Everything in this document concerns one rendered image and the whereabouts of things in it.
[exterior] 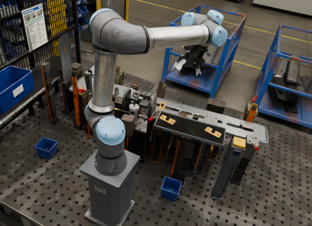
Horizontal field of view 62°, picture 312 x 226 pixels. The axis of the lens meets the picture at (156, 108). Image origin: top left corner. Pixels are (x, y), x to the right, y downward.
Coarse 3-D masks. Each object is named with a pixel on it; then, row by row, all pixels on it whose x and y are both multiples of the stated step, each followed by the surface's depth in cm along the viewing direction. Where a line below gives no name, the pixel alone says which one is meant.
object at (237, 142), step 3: (234, 138) 134; (237, 138) 134; (240, 138) 135; (234, 141) 132; (237, 141) 132; (240, 141) 133; (243, 141) 133; (234, 144) 131; (237, 144) 131; (240, 144) 131; (243, 144) 131; (243, 147) 130
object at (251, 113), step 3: (252, 105) 171; (255, 105) 171; (252, 108) 172; (255, 108) 171; (249, 111) 174; (252, 111) 173; (255, 111) 172; (249, 114) 174; (252, 114) 174; (249, 117) 175; (252, 117) 175; (249, 120) 176
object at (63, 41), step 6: (60, 36) 168; (66, 36) 174; (60, 42) 169; (66, 42) 176; (60, 48) 171; (66, 48) 178; (60, 54) 172; (66, 54) 180; (66, 60) 182; (66, 66) 184; (66, 72) 186; (66, 78) 188
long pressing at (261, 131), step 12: (84, 84) 187; (120, 96) 180; (156, 108) 174; (180, 108) 176; (192, 108) 178; (228, 120) 172; (240, 120) 173; (228, 132) 162; (240, 132) 163; (252, 132) 165; (264, 132) 166; (264, 144) 158
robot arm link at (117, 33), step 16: (112, 32) 84; (128, 32) 84; (144, 32) 86; (160, 32) 90; (176, 32) 93; (192, 32) 96; (208, 32) 99; (224, 32) 100; (112, 48) 87; (128, 48) 86; (144, 48) 87; (160, 48) 93
